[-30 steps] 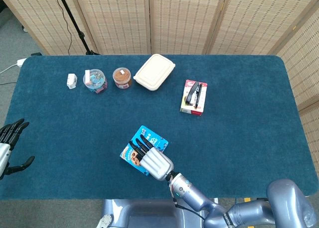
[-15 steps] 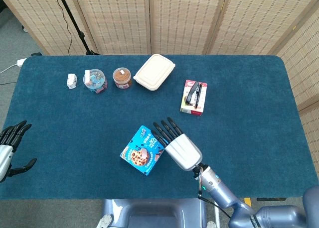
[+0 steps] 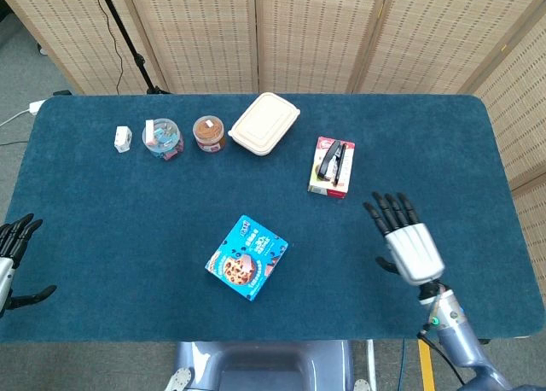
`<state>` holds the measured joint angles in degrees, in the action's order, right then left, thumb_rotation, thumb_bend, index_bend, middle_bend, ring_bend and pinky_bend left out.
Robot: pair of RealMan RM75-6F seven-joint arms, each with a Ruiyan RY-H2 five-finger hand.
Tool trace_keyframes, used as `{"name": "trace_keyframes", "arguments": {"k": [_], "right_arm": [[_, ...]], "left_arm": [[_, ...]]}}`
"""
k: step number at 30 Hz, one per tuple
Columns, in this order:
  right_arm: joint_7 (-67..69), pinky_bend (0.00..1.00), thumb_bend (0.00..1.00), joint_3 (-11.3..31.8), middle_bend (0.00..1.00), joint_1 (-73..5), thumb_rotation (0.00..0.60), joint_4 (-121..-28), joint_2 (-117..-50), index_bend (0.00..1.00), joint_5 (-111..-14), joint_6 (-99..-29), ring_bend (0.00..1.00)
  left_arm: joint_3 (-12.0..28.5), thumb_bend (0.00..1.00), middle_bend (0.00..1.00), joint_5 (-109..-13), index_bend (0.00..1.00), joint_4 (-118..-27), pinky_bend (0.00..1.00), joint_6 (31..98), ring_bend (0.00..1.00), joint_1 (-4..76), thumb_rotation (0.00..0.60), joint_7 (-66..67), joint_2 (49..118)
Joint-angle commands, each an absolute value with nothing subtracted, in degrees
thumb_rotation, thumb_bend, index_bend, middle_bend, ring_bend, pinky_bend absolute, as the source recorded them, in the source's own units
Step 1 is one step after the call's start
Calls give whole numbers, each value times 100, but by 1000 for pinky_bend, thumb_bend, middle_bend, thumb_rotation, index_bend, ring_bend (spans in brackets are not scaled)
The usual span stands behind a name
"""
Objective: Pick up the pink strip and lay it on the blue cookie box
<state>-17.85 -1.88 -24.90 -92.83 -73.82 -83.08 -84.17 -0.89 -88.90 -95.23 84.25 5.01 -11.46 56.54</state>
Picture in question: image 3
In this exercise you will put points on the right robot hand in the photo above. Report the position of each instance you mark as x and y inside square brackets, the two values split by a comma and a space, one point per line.
[414, 254]

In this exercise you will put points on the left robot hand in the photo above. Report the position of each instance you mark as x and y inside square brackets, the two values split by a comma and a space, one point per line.
[5, 276]

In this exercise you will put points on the blue cookie box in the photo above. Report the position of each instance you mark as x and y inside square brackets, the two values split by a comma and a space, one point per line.
[256, 246]

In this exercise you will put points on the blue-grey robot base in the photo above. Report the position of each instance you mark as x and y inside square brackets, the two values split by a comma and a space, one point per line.
[264, 365]

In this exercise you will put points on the yellow floor tape strip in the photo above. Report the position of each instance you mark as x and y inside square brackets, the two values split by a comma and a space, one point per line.
[426, 365]

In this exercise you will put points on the red and white cardboard box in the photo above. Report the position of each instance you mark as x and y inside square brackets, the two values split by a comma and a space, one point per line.
[349, 160]

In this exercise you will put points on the black stapler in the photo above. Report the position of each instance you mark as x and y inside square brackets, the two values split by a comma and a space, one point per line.
[327, 162]

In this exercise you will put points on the blue carpet table mat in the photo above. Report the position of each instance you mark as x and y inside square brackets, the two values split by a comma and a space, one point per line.
[128, 237]

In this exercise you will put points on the white power strip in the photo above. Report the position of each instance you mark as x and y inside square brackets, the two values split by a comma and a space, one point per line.
[36, 106]

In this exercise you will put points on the small white cube box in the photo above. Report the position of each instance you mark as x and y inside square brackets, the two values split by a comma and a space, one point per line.
[122, 139]

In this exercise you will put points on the beige lidded food container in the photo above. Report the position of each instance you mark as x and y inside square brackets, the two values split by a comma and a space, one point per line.
[262, 124]

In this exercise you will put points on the white and pink small pack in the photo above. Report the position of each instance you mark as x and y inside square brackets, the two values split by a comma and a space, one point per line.
[150, 132]

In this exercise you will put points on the clear jar of binder clips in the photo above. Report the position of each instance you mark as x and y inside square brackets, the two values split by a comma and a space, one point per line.
[166, 143]

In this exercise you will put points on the clear jar of rubber bands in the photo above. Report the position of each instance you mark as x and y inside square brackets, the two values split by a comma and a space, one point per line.
[209, 130]

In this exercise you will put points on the bamboo folding screen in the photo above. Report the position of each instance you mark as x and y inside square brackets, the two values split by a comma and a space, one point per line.
[311, 36]

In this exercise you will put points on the black tripod stand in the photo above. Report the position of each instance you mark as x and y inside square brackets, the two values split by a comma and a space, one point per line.
[128, 41]

